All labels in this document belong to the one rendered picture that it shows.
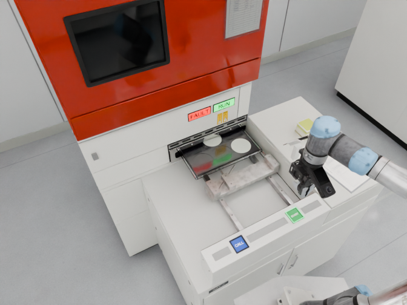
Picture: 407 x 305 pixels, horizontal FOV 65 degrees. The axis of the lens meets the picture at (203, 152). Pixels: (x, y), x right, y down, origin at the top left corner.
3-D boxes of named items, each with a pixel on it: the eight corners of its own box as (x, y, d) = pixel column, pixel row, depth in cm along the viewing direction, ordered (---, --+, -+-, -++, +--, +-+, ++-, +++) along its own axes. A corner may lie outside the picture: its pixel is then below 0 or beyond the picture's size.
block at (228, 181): (220, 178, 150) (220, 174, 148) (226, 175, 151) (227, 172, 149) (229, 190, 145) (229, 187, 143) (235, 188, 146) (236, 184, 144)
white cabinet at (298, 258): (158, 249, 220) (140, 178, 158) (274, 193, 249) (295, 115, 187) (202, 342, 183) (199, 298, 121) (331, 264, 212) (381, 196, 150)
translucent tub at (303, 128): (293, 132, 157) (296, 121, 152) (305, 126, 160) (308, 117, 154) (303, 141, 153) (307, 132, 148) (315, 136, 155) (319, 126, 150)
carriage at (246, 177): (204, 189, 149) (203, 186, 147) (268, 160, 160) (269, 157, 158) (212, 202, 145) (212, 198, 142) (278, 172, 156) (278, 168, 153)
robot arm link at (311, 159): (335, 152, 98) (314, 161, 95) (330, 161, 101) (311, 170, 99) (318, 136, 102) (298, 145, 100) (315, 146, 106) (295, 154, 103)
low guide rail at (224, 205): (191, 161, 165) (191, 157, 162) (194, 159, 165) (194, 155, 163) (244, 241, 136) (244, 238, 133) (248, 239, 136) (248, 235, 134)
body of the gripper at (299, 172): (304, 165, 115) (312, 143, 106) (320, 182, 110) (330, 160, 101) (287, 173, 113) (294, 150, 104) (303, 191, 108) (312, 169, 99)
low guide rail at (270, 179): (236, 143, 173) (236, 138, 170) (239, 141, 173) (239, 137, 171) (294, 214, 144) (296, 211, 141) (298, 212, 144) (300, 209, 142)
